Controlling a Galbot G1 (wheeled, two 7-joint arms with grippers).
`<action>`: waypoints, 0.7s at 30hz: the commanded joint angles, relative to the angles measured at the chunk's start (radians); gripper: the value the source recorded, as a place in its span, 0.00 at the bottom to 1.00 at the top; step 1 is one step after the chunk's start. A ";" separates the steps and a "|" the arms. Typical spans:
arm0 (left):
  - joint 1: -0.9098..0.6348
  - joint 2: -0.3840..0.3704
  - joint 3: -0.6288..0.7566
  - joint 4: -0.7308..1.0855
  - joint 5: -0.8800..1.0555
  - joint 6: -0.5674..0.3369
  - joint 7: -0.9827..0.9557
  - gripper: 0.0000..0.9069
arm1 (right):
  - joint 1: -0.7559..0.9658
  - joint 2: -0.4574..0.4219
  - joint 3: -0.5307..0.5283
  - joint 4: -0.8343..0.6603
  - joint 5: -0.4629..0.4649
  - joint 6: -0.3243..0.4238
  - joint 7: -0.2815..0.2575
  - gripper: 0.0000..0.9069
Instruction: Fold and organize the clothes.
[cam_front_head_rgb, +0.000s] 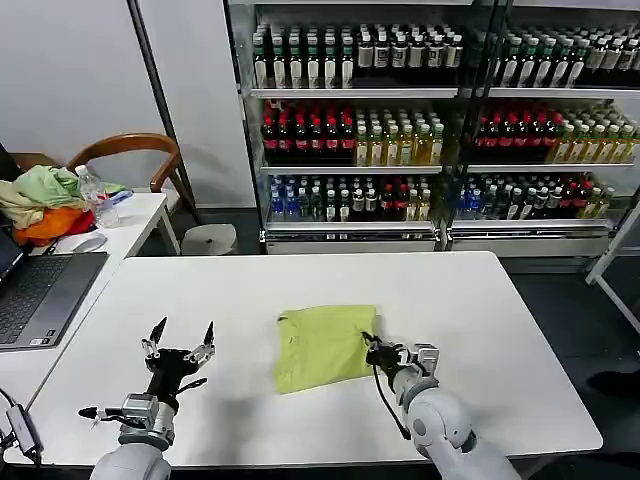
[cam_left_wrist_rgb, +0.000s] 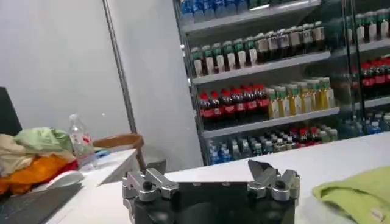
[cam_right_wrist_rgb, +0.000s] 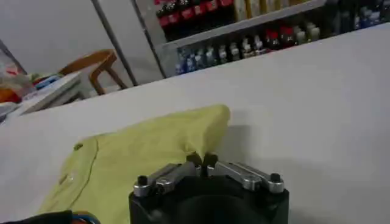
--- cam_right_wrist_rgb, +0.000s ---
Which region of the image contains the yellow-green polo shirt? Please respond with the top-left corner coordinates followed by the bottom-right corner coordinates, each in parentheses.
top-left (38, 103), bottom-right (232, 224)

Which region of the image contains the clear plastic water bottle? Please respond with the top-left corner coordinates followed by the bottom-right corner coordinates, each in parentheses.
top-left (0, 53), bottom-right (31, 92)

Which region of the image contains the small white side table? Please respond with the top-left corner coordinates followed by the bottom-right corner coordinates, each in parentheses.
top-left (0, 71), bottom-right (85, 125)

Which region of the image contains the orange cloth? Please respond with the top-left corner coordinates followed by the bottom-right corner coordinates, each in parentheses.
top-left (0, 87), bottom-right (21, 104)

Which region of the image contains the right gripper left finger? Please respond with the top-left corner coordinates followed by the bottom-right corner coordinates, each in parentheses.
top-left (133, 152), bottom-right (204, 197)

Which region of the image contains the dark partition post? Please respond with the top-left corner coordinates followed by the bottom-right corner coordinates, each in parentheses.
top-left (90, 0), bottom-right (140, 87)

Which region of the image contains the white shelf with bottles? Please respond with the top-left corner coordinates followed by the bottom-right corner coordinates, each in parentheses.
top-left (335, 0), bottom-right (390, 35)
top-left (131, 0), bottom-right (328, 77)

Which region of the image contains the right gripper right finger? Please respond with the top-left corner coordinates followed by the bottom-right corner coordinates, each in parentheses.
top-left (202, 152), bottom-right (285, 195)

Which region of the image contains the brown wooden chair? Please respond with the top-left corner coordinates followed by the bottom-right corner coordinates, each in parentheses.
top-left (58, 49), bottom-right (129, 96)

